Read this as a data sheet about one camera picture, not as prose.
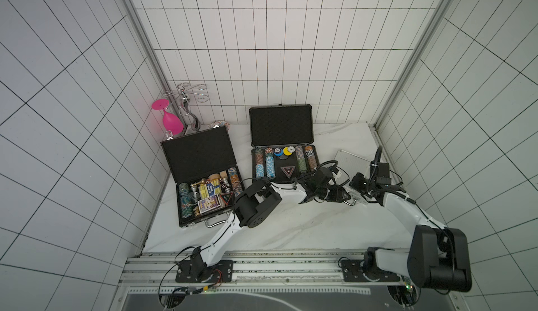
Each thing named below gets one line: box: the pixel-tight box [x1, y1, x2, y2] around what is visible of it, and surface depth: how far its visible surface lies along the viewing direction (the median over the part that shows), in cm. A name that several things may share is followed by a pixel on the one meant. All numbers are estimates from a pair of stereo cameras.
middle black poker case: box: [248, 103, 321, 183], surface depth 106 cm
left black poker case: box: [159, 125, 245, 228], surface depth 94 cm
